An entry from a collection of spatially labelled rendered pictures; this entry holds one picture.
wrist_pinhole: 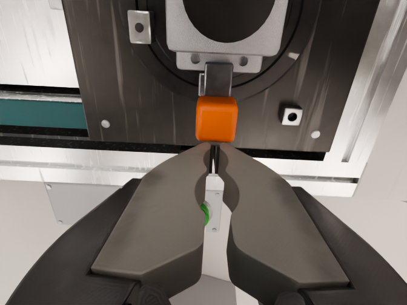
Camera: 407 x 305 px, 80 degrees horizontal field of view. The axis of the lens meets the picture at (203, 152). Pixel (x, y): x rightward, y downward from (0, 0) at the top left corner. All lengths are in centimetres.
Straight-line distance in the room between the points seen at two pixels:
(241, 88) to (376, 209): 38
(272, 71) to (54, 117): 22
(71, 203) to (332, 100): 30
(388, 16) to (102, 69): 24
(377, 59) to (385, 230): 37
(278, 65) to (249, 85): 3
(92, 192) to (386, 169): 42
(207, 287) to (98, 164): 36
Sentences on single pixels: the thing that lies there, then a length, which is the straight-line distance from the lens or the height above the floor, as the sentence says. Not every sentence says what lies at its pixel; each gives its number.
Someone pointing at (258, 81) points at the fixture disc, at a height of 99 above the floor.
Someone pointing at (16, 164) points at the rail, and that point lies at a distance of 35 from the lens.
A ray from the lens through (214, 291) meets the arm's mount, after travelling 56.
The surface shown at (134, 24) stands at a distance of 19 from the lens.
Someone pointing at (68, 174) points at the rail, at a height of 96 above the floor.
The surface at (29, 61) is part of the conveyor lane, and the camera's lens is 33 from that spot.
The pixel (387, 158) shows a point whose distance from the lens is 46.
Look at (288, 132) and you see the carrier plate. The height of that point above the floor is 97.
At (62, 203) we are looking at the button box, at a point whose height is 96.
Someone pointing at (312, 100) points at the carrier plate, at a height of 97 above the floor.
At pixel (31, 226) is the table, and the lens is 58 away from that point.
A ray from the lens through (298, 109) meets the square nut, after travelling 23.
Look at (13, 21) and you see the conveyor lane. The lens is 33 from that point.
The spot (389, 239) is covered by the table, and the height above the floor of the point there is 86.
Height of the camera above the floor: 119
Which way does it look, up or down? 61 degrees down
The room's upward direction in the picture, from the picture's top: 177 degrees counter-clockwise
